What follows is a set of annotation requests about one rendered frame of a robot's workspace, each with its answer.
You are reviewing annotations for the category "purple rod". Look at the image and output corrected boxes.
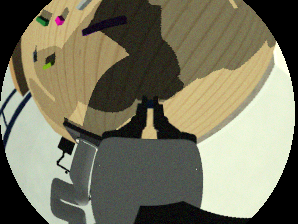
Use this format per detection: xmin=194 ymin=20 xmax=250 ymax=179
xmin=82 ymin=15 xmax=127 ymax=36

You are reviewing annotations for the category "small magenta block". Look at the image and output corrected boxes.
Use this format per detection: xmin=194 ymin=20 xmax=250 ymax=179
xmin=55 ymin=16 xmax=65 ymax=26

